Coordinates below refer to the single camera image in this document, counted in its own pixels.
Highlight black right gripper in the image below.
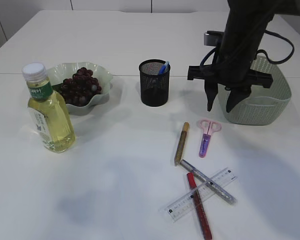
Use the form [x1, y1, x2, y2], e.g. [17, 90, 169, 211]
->
[187, 58, 273, 113]

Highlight pink scissors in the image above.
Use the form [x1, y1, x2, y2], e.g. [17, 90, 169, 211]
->
[198, 119, 222, 158]

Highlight blue scissors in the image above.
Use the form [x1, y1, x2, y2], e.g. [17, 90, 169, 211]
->
[158, 61, 170, 75]

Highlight clear plastic ruler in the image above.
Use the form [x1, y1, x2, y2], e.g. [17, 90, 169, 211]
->
[163, 167, 238, 222]

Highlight purple grape bunch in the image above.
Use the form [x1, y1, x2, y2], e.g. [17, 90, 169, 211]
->
[52, 67, 102, 107]

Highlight yellow tea bottle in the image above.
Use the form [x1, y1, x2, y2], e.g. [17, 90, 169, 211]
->
[22, 62, 76, 153]

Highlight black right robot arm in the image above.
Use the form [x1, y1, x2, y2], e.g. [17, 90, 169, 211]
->
[187, 0, 300, 113]

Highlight green plastic basket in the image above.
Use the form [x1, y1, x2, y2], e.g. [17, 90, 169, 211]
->
[218, 55, 292, 126]

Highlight gold glitter pen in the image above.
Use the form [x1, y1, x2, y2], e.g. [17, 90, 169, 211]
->
[174, 122, 190, 166]

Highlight black mesh pen holder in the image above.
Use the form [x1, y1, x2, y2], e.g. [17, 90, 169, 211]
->
[138, 59, 171, 107]

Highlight red glitter pen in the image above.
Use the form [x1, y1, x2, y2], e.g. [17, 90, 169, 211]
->
[186, 172, 213, 240]

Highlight silver glitter pen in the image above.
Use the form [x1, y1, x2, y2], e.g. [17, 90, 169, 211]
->
[179, 159, 237, 205]

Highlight green wavy plate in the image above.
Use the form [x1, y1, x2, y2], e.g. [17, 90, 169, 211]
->
[47, 62, 113, 115]

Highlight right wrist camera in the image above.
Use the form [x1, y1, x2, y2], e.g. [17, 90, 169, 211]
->
[203, 30, 224, 47]

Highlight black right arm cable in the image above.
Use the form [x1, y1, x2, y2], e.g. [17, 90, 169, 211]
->
[257, 29, 295, 65]

